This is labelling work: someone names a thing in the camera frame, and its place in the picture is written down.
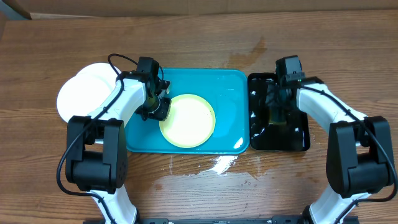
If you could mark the white plate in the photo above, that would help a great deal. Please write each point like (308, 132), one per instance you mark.
(103, 71)
(83, 94)

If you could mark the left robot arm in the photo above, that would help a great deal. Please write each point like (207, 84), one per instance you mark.
(95, 161)

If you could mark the green yellow sponge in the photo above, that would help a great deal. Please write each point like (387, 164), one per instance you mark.
(277, 116)

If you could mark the yellow-green plate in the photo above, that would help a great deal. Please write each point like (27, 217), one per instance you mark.
(190, 123)

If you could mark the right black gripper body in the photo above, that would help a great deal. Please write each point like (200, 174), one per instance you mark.
(283, 105)

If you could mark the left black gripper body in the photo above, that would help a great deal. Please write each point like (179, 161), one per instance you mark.
(156, 109)

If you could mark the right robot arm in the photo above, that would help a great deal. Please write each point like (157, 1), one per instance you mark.
(359, 161)

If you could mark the black plastic tray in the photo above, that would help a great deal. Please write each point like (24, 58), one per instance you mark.
(292, 136)

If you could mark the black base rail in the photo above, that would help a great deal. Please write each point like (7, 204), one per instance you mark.
(283, 219)

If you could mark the teal plastic tray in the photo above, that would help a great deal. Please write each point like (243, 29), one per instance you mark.
(227, 92)

